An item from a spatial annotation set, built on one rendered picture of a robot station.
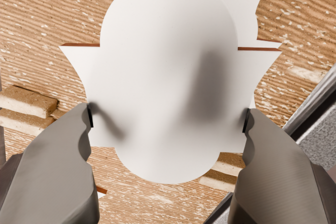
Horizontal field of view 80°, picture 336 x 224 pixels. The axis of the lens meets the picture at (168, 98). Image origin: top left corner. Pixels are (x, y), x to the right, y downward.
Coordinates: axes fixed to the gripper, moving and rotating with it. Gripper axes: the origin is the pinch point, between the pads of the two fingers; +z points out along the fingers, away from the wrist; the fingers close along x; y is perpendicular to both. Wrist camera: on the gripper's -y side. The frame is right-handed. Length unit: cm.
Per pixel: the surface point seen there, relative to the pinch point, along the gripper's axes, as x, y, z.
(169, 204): 0.4, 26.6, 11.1
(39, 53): -14.7, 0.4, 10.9
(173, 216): 1.3, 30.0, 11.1
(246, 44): 6.7, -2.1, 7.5
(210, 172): 6.0, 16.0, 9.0
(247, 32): 6.6, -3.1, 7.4
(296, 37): 12.5, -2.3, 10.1
